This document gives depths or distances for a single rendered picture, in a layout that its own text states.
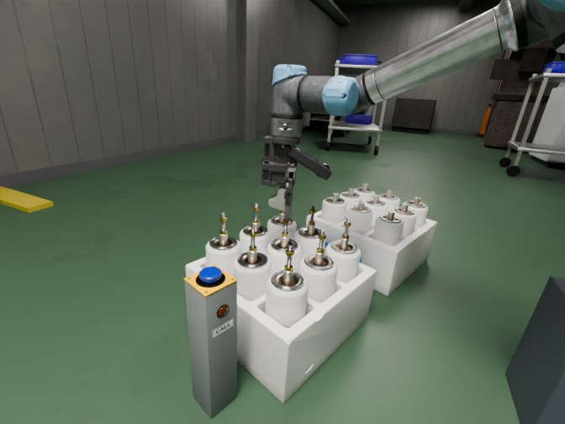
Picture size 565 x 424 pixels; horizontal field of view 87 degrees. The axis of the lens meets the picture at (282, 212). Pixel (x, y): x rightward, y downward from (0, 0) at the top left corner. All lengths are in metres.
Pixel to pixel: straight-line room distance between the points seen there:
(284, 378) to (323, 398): 0.12
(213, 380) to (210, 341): 0.10
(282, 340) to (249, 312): 0.10
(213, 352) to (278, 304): 0.16
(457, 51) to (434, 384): 0.74
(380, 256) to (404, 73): 0.61
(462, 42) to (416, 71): 0.08
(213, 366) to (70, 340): 0.48
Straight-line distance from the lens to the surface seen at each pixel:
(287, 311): 0.67
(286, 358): 0.68
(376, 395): 0.84
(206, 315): 0.56
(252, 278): 0.72
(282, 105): 0.69
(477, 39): 0.71
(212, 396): 0.72
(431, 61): 0.71
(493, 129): 6.07
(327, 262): 0.76
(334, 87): 0.64
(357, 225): 1.13
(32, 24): 2.62
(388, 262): 1.08
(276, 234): 0.94
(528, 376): 0.93
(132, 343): 0.95
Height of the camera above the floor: 0.64
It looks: 22 degrees down
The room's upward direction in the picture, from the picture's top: 4 degrees clockwise
